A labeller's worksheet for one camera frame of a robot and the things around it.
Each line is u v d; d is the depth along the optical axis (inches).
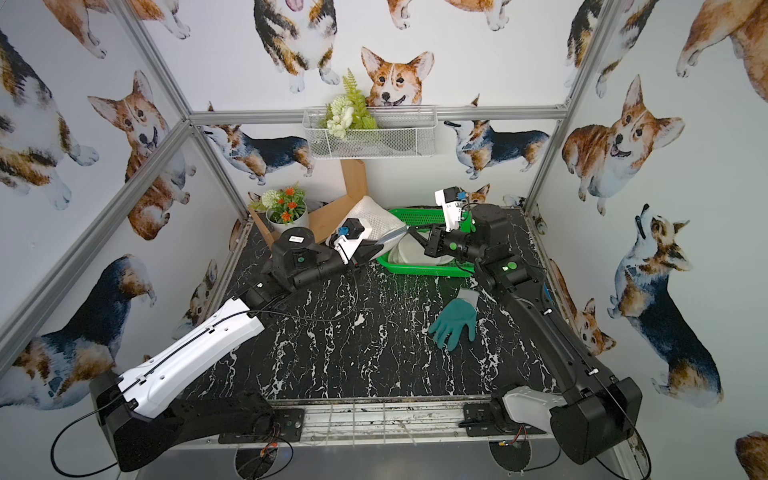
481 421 29.0
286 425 28.9
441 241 23.8
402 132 36.4
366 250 23.3
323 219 41.7
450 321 35.6
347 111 30.8
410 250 37.4
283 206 36.4
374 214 26.6
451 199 23.9
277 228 37.1
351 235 21.0
